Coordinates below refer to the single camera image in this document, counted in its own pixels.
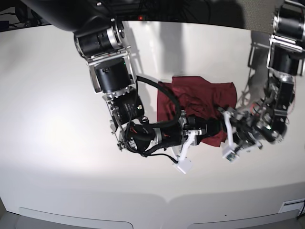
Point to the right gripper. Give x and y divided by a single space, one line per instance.
191 128

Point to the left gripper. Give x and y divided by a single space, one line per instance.
240 135

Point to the dark red long-sleeve shirt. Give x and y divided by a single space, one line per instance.
198 97

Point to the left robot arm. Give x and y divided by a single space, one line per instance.
268 119

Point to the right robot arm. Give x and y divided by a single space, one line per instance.
100 40

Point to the black power strip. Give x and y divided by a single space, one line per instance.
133 17

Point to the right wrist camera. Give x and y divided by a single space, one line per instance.
183 166

